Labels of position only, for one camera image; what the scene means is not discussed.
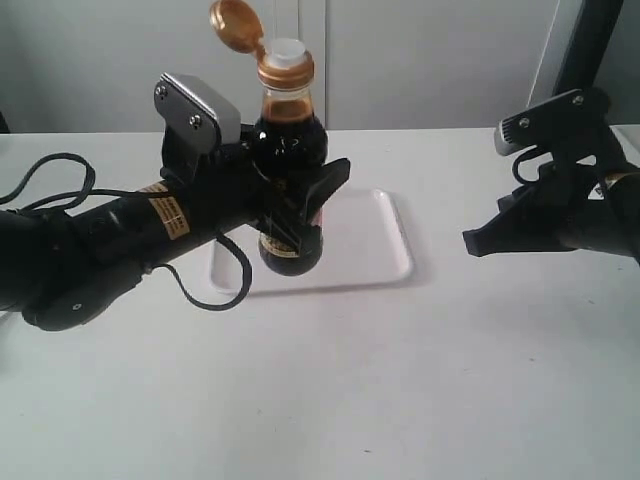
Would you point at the dark soy sauce bottle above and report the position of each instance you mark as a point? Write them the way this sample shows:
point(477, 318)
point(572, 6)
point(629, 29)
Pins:
point(287, 136)

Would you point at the black vertical post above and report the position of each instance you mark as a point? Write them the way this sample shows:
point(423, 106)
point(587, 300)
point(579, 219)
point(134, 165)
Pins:
point(587, 45)

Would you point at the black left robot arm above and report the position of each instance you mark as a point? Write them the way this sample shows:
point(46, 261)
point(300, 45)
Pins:
point(62, 266)

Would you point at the white plastic tray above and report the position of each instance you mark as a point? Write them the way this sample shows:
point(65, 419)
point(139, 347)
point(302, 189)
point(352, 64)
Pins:
point(364, 246)

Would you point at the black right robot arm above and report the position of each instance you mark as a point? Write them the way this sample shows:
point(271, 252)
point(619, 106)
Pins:
point(624, 192)

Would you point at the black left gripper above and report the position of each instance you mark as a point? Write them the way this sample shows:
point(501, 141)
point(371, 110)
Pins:
point(224, 189)

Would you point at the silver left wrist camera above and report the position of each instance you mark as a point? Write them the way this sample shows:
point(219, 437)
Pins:
point(197, 113)

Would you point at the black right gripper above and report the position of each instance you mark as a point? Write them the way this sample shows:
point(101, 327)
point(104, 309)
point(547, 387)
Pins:
point(561, 204)

